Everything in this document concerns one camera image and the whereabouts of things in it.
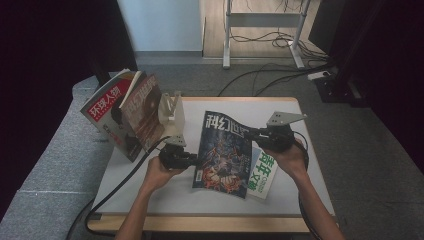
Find white and green magazine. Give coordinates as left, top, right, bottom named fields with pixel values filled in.
left=246, top=146, right=279, bottom=200

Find floor socket plate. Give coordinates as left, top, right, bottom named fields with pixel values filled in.
left=95, top=130, right=113, bottom=144

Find white metal desk frame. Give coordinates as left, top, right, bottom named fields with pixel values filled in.
left=222, top=0, right=313, bottom=70

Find person's left hand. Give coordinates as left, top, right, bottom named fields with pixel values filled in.
left=143, top=156, right=186, bottom=194

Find tangle of black cables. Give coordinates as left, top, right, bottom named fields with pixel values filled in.
left=229, top=31, right=329, bottom=63

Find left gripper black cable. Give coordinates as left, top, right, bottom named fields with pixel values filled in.
left=84, top=134, right=173, bottom=238

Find black curtain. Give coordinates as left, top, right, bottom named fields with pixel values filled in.
left=0, top=0, right=139, bottom=221
left=308, top=0, right=424, bottom=171

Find red-brown cover magazine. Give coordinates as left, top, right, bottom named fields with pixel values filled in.
left=119, top=73, right=167, bottom=153

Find black floor cable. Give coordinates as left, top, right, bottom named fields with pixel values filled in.
left=217, top=63, right=334, bottom=98
left=64, top=196, right=96, bottom=240
left=253, top=66, right=334, bottom=97

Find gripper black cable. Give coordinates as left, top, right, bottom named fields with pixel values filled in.
left=292, top=130, right=323, bottom=240
left=84, top=134, right=173, bottom=238

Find black stand with base plate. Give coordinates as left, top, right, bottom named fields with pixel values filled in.
left=314, top=0, right=381, bottom=108
left=89, top=59, right=113, bottom=88

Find dark blue cover magazine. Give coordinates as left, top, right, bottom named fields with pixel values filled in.
left=192, top=110, right=268, bottom=200

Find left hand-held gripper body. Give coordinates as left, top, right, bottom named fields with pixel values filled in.
left=158, top=134, right=191, bottom=171

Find portrait cover magazine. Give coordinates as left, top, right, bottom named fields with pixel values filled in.
left=79, top=68, right=143, bottom=163

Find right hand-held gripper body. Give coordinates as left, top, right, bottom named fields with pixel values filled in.
left=259, top=111, right=308, bottom=154

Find beige expandable book rack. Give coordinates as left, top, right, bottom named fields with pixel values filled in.
left=159, top=90, right=186, bottom=141

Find person's right hand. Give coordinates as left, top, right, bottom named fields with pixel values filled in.
left=263, top=139, right=308, bottom=181

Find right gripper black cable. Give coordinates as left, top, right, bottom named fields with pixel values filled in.
left=292, top=130, right=323, bottom=240

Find white power strip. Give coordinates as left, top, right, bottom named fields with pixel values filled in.
left=307, top=70, right=332, bottom=82

